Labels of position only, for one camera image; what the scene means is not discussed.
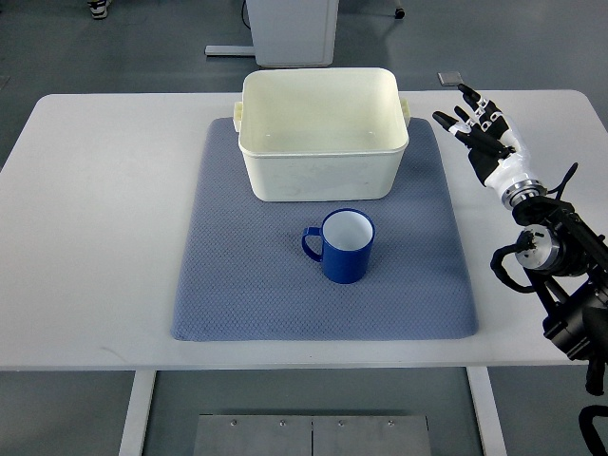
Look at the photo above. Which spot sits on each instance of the cream plastic box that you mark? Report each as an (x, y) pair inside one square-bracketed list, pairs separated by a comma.
[(321, 134)]

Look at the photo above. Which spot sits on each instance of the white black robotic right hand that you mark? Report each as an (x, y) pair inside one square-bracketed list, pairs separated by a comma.
[(496, 151)]

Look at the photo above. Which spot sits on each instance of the white table right leg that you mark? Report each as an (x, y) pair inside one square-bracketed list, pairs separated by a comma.
[(487, 417)]

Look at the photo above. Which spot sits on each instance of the white table leg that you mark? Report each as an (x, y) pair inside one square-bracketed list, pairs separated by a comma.
[(137, 415), (487, 417)]

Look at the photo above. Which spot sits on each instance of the black white sneaker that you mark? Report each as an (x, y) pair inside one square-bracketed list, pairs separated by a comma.
[(99, 8)]

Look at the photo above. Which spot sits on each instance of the black chair caster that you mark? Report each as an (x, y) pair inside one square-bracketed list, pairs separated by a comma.
[(399, 10)]

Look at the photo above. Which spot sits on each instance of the white cabinet with base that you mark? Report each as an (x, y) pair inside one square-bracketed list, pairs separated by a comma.
[(286, 34)]

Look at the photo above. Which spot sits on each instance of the grey floor socket plate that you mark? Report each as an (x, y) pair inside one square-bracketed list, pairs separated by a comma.
[(450, 78)]

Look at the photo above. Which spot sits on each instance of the metal floor plate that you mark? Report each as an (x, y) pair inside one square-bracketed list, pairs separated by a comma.
[(311, 435)]

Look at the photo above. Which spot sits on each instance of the white table left leg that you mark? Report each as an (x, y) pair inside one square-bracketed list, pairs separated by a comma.
[(137, 415)]

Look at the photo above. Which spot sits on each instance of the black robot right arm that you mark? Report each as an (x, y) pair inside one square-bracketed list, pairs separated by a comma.
[(561, 260)]

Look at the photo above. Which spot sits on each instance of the blue mug white inside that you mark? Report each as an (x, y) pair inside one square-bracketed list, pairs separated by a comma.
[(341, 245)]

